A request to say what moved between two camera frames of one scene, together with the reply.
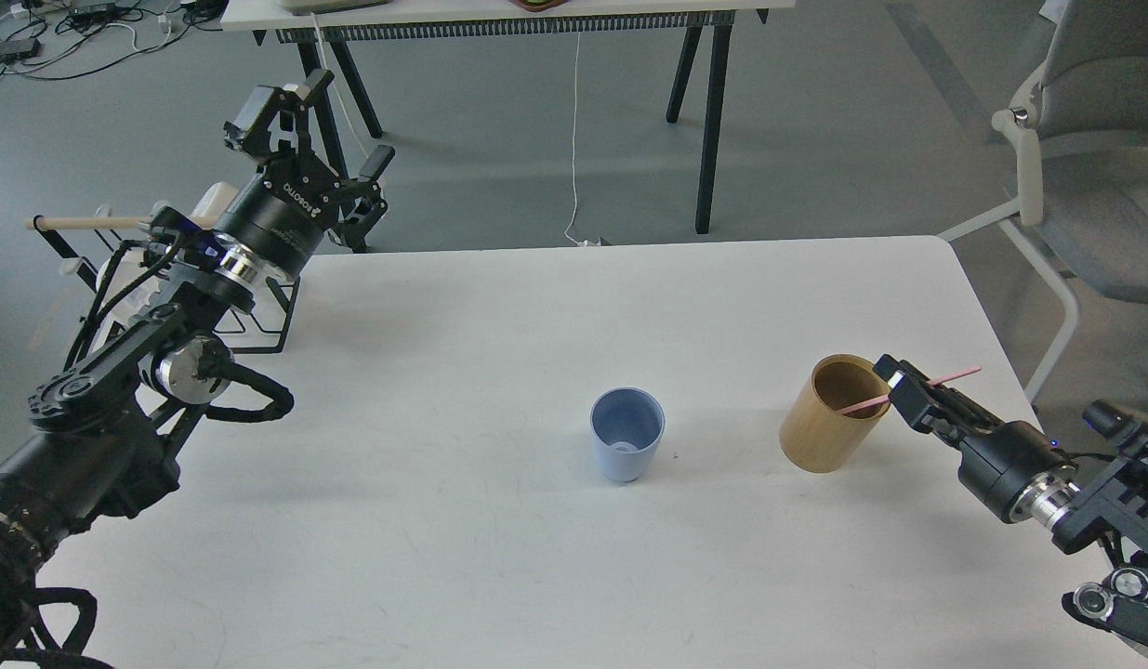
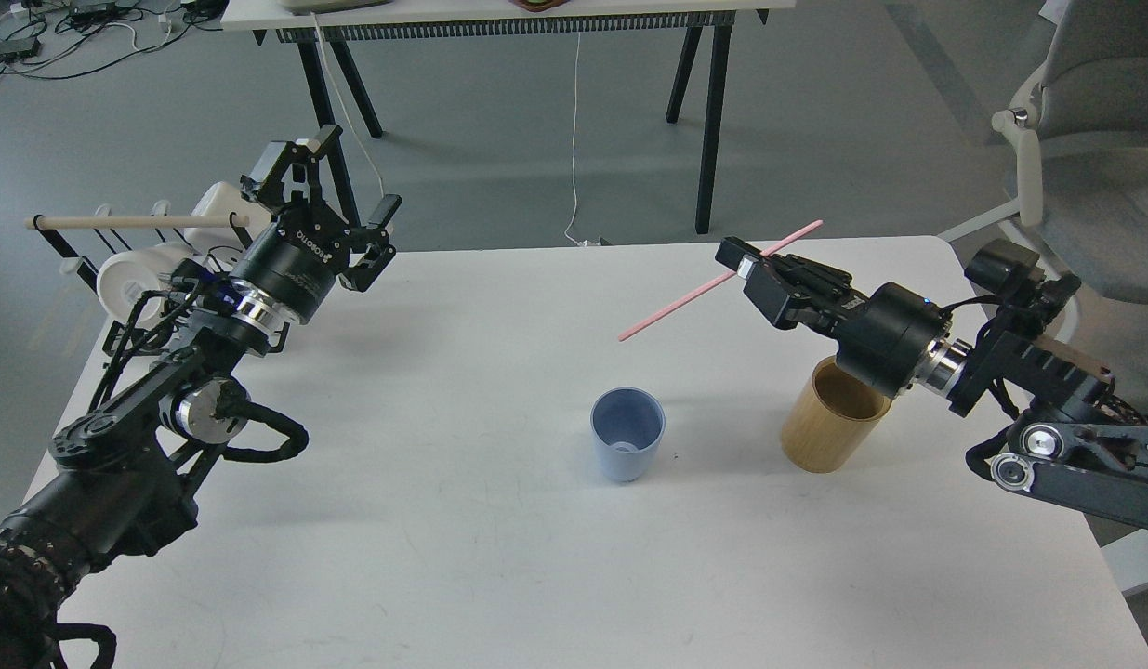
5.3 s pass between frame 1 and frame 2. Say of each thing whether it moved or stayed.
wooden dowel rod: stayed
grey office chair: stayed
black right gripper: moved
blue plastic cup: stayed
